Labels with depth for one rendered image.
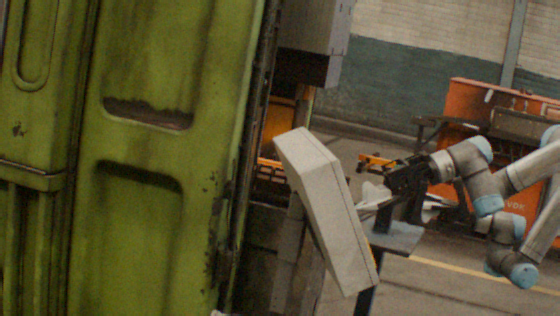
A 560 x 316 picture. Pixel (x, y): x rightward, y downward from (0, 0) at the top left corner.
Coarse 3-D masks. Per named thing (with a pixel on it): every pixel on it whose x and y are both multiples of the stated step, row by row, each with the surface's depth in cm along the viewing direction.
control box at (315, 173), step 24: (288, 144) 146; (312, 144) 139; (288, 168) 142; (312, 168) 124; (336, 168) 125; (312, 192) 125; (336, 192) 126; (312, 216) 130; (336, 216) 127; (336, 240) 128; (360, 240) 129; (336, 264) 130; (360, 264) 130; (360, 288) 132
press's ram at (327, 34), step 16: (288, 0) 179; (304, 0) 177; (320, 0) 176; (336, 0) 175; (352, 0) 197; (288, 16) 179; (304, 16) 178; (320, 16) 177; (336, 16) 179; (352, 16) 203; (288, 32) 180; (304, 32) 179; (320, 32) 178; (336, 32) 184; (304, 48) 179; (320, 48) 178; (336, 48) 189
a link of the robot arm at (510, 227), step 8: (496, 216) 187; (504, 216) 187; (512, 216) 187; (520, 216) 187; (496, 224) 186; (504, 224) 186; (512, 224) 185; (520, 224) 185; (488, 232) 188; (496, 232) 187; (504, 232) 186; (512, 232) 185; (520, 232) 185; (496, 240) 188; (504, 240) 186; (512, 240) 187; (520, 240) 187
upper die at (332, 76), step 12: (288, 48) 186; (276, 60) 187; (288, 60) 186; (300, 60) 185; (312, 60) 185; (324, 60) 184; (336, 60) 193; (276, 72) 188; (288, 72) 187; (300, 72) 186; (312, 72) 185; (324, 72) 184; (336, 72) 197; (312, 84) 186; (324, 84) 185; (336, 84) 201
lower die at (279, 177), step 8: (264, 168) 202; (280, 168) 202; (256, 176) 195; (264, 176) 196; (272, 176) 198; (280, 176) 197; (256, 184) 195; (264, 184) 194; (272, 184) 193; (280, 184) 193; (288, 184) 192; (272, 192) 194; (280, 192) 193; (288, 192) 192
